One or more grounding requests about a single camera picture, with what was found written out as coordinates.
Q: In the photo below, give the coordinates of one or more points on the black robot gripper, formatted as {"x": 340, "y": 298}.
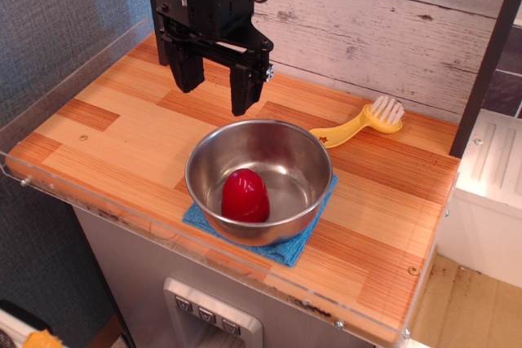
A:
{"x": 220, "y": 30}

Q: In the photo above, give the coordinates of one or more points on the yellow brush white bristles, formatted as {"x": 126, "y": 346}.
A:
{"x": 383, "y": 115}

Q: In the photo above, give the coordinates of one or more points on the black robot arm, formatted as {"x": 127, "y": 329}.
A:
{"x": 221, "y": 31}

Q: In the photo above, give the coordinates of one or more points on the stainless steel bowl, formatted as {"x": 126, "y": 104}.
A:
{"x": 294, "y": 165}

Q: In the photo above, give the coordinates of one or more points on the red toy bell pepper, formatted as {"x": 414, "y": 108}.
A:
{"x": 245, "y": 197}

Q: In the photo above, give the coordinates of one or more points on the blue cloth mat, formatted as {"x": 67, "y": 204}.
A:
{"x": 285, "y": 253}

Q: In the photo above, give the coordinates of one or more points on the clear acrylic table guard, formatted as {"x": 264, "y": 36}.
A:
{"x": 114, "y": 137}

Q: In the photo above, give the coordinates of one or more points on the grey cabinet with dispenser panel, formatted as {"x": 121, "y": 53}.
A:
{"x": 171, "y": 298}

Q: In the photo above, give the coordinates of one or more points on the white side cabinet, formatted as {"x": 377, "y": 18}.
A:
{"x": 481, "y": 228}

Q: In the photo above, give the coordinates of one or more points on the yellow object bottom left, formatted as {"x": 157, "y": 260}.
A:
{"x": 42, "y": 339}

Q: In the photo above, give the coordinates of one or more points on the dark right support post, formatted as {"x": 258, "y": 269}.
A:
{"x": 484, "y": 76}

